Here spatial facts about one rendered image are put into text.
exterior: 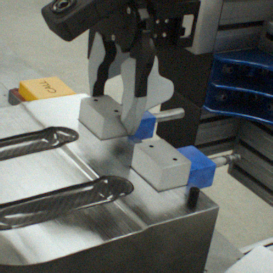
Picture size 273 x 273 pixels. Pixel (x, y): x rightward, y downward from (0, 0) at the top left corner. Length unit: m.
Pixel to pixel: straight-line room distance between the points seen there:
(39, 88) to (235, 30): 0.29
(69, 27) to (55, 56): 2.58
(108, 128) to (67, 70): 2.38
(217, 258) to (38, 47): 2.64
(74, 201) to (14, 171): 0.07
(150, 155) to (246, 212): 1.69
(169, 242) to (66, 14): 0.24
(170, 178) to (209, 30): 0.36
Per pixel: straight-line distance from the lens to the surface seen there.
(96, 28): 0.81
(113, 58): 0.81
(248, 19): 1.07
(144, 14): 0.74
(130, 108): 0.77
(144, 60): 0.74
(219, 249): 0.82
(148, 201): 0.70
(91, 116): 0.80
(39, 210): 0.69
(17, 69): 1.16
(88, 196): 0.71
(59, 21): 0.71
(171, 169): 0.72
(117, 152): 0.77
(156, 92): 0.79
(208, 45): 1.04
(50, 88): 1.02
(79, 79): 3.10
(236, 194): 2.49
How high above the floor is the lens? 1.27
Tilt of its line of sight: 28 degrees down
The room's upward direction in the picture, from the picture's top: 10 degrees clockwise
